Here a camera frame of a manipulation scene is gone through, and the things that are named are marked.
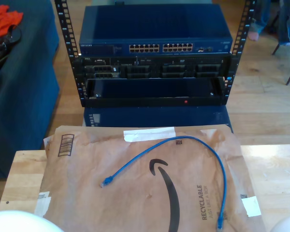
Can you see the dark blue equipment case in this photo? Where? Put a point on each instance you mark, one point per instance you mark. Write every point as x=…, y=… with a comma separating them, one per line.
x=159, y=116

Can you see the black rack server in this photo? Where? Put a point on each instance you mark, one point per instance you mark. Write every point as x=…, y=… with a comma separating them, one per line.
x=154, y=63

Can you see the brown printed paper mailer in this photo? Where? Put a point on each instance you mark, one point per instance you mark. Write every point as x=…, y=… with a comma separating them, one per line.
x=111, y=205

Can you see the plain brown paper mailer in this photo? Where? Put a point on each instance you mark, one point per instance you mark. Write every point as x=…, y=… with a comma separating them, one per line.
x=49, y=145

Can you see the blue sofa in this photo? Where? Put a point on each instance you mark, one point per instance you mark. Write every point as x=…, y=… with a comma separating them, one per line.
x=26, y=96

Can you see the person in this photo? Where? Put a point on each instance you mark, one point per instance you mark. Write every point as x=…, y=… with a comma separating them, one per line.
x=261, y=17

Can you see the orange cloth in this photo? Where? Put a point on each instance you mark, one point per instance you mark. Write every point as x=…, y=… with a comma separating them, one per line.
x=2, y=21

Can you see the black open frame rack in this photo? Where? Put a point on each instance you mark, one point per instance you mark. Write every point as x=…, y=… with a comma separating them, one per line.
x=77, y=79

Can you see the blue network switch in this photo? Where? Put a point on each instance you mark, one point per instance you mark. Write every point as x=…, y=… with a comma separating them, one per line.
x=154, y=24

